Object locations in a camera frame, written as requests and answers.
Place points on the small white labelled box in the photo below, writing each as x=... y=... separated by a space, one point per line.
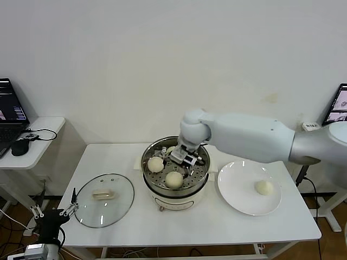
x=310 y=126

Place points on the grey laptop bright screen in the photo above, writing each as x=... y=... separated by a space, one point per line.
x=339 y=105

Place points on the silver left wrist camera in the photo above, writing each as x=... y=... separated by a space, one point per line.
x=33 y=253

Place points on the cream electric cooker pot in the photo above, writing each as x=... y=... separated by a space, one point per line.
x=176 y=201

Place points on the black computer mouse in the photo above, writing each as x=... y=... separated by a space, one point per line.
x=19 y=147

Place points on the white round plate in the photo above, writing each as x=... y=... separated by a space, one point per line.
x=230 y=172

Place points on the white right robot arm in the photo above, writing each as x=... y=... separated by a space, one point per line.
x=244 y=135

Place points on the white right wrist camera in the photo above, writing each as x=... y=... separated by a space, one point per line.
x=178 y=154

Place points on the white floor power strip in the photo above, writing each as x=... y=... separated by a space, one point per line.
x=29 y=232

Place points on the glass pot lid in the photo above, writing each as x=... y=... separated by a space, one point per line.
x=104 y=195

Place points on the white wall socket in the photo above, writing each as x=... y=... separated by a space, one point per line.
x=44 y=179

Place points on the small black usb hub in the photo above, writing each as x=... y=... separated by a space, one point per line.
x=31 y=136

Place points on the white steamed baozi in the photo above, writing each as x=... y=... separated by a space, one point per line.
x=170 y=149
x=155 y=164
x=173 y=179
x=264 y=187

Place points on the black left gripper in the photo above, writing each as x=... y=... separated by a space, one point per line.
x=50 y=223

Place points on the stainless steel steamer basket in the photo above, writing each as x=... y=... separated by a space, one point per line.
x=198 y=176

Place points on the white side table with mouse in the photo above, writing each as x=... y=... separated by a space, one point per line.
x=40 y=151

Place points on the white main table frame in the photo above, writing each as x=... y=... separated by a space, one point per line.
x=104 y=253

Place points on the black laptop dark screen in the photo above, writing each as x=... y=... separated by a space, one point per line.
x=11 y=103

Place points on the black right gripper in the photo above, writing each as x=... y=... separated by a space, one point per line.
x=191 y=160

